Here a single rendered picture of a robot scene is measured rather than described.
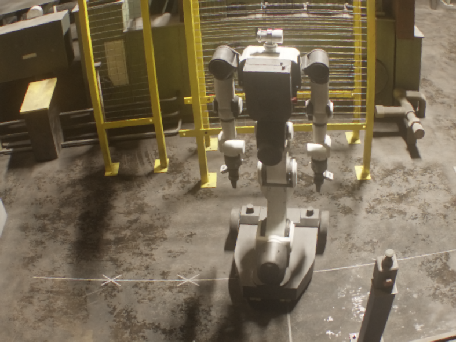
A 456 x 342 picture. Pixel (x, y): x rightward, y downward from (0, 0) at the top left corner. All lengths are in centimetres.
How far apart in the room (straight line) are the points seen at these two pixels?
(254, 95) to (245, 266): 107
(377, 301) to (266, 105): 103
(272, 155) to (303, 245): 81
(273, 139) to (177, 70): 197
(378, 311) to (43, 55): 332
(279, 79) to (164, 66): 214
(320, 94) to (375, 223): 131
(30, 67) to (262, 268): 273
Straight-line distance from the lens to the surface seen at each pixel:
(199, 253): 346
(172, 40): 430
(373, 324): 272
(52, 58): 455
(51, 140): 446
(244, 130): 368
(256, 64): 242
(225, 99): 263
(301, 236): 328
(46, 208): 408
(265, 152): 256
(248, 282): 305
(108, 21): 428
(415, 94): 464
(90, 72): 377
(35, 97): 444
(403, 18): 431
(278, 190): 305
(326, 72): 245
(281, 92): 240
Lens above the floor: 248
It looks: 39 degrees down
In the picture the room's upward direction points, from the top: 4 degrees counter-clockwise
